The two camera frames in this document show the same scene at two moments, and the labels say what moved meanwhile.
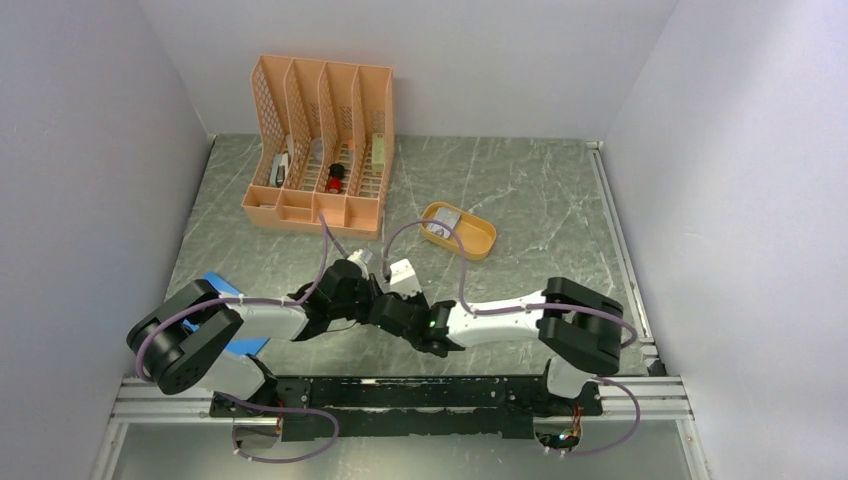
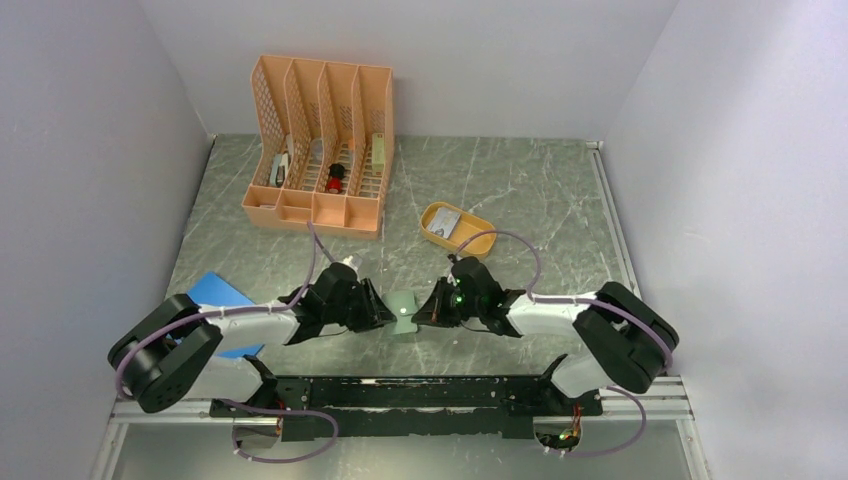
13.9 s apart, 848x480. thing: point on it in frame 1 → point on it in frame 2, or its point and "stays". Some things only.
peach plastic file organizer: x=322 y=143 stays
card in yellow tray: x=446 y=216 stays
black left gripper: x=370 y=284 stays
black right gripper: x=418 y=297 → x=433 y=310
